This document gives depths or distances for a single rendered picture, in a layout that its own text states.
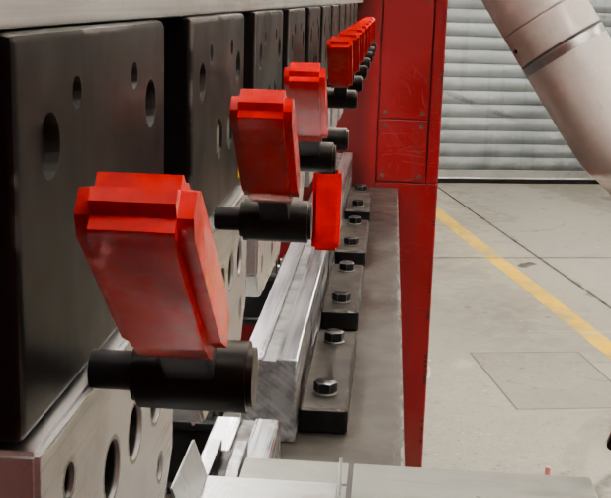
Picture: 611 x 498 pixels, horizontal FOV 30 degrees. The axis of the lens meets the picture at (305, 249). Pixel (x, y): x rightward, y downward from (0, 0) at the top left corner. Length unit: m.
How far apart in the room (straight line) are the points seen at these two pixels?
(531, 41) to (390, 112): 1.76
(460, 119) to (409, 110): 5.72
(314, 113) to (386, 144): 2.28
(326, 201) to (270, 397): 0.39
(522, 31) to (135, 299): 0.94
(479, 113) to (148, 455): 8.30
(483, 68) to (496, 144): 0.59
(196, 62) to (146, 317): 0.21
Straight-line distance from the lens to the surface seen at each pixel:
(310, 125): 0.63
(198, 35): 0.43
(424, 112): 2.88
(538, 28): 1.14
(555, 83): 1.14
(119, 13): 0.32
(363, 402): 1.36
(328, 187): 0.88
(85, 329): 0.29
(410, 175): 2.90
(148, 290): 0.22
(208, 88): 0.46
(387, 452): 1.23
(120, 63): 0.31
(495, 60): 8.63
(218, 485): 0.83
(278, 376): 1.21
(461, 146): 8.62
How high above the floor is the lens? 1.35
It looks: 13 degrees down
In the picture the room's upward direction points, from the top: 2 degrees clockwise
